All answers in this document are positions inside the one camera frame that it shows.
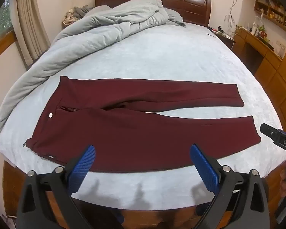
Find dark nightstand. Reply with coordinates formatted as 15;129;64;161
206;26;235;50

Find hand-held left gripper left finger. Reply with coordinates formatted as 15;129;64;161
17;145;121;229

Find person's right hand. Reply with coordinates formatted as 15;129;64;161
280;162;286;197

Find window with wooden frame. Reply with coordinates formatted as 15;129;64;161
0;0;17;66

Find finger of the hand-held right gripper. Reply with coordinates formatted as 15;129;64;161
260;123;286;154

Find wooden desk cabinet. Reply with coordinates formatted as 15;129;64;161
234;26;286;148

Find colourful toy figure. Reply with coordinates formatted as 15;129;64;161
258;25;269;41

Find wooden wall shelf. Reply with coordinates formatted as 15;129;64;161
245;0;286;35

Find white hanging cables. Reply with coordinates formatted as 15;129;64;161
224;0;241;39

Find beige window curtain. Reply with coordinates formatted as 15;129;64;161
15;0;51;67

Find wooden bed frame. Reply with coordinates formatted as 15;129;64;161
2;159;286;229

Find maroon pants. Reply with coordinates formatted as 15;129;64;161
22;76;262;173

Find grey duvet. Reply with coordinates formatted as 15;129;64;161
0;0;187;148

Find dark wooden headboard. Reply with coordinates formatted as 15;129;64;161
95;0;214;27

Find bed with light blue sheet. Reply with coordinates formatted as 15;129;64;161
0;20;286;211

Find grey pillow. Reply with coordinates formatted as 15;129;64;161
73;5;97;20

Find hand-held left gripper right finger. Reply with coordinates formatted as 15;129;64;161
189;144;270;229

